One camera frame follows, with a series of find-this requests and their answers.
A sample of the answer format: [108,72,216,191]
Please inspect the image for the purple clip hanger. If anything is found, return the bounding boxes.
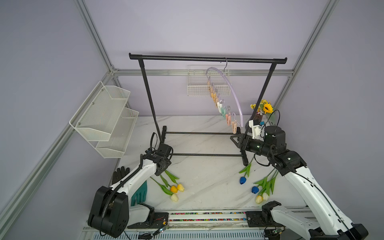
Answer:
[205,67,244,134]

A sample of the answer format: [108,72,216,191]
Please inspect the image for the orange tulip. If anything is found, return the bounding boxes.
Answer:
[160,175,179,196]

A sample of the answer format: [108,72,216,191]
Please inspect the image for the black clothes rack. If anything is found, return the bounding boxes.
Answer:
[129,53,288,166]

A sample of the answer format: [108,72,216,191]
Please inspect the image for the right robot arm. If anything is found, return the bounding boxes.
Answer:
[260,126,369,240]

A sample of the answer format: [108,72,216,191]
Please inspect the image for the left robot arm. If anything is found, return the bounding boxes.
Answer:
[88,134,180,238]

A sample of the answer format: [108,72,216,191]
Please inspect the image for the blue tulip upper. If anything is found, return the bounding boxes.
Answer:
[239,160,253,185]

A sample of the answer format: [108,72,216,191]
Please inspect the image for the blue tulip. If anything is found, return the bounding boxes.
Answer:
[239,160,253,185]
[251,170,276,196]

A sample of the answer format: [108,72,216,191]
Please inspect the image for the sunflower bouquet in vase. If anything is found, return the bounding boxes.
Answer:
[250,100,275,125]

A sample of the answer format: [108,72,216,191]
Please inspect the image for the blue tulip lower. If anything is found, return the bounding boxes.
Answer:
[251,170,276,196]

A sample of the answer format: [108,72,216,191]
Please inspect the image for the cream tulip right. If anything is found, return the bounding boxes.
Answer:
[254,170,278,204]

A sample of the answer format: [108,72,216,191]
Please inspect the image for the cream white tulip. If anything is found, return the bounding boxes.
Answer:
[151,177,179,202]

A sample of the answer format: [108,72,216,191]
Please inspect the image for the green work glove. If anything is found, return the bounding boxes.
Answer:
[131,181,148,207]

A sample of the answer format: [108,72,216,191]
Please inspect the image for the black yellow work glove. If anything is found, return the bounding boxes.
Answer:
[112,166,130,185]

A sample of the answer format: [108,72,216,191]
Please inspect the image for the white mesh tiered shelf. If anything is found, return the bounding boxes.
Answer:
[69,82,139,159]

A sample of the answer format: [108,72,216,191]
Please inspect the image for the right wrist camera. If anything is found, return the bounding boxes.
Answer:
[249,120,265,139]

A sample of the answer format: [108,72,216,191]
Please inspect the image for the white wire wall basket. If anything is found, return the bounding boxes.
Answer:
[187,65,232,97]

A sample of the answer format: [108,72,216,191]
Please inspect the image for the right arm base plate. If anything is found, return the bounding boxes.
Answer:
[246,211,283,228]

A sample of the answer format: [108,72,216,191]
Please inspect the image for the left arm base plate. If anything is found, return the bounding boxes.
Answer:
[127,212,169,229]

